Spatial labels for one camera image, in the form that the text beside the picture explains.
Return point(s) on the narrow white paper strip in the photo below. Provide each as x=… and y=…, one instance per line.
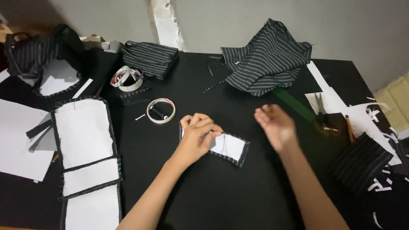
x=82, y=88

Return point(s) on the folded striped black fabric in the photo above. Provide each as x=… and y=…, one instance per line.
x=149, y=58

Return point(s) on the person's left fingers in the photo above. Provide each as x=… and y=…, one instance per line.
x=199, y=123

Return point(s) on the white tape roll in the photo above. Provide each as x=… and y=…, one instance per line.
x=160, y=110

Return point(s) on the person's left hand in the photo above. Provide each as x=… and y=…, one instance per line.
x=196, y=137

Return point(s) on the flat striped fabric piece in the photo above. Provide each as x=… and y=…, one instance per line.
x=359, y=163

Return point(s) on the crumpled striped black fabric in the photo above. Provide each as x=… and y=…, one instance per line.
x=266, y=60

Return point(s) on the green ruler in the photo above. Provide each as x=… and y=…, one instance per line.
x=294, y=103

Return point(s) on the brown pencil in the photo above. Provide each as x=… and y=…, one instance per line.
x=349, y=128

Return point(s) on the tangled tape roll with red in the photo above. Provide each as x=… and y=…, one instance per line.
x=127, y=78

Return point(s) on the cut white paper template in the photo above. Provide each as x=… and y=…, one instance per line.
x=348, y=108

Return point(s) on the heap of white paper scraps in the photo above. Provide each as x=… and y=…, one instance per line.
x=386, y=166

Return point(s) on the person's right fingers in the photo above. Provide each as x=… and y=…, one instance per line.
x=266, y=115

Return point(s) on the small fabric-edged white panel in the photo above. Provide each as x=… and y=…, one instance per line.
x=228, y=147

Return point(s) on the long fabric-edged white panel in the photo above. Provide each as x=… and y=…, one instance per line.
x=86, y=159

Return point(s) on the scissors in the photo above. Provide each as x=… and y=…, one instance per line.
x=323, y=115

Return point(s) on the tiny white paper bit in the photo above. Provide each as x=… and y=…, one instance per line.
x=140, y=117

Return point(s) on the thin striped fabric strip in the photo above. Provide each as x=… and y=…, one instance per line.
x=214, y=86

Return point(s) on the striped fabric bag shell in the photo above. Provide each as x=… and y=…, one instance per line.
x=41, y=60

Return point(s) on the cream textured block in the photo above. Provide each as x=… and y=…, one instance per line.
x=394, y=102

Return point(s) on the person's right hand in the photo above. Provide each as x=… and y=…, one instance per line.
x=278, y=127

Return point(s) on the black thread spool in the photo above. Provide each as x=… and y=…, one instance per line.
x=158, y=113

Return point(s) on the white paper sheet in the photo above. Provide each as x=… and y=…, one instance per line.
x=22, y=140

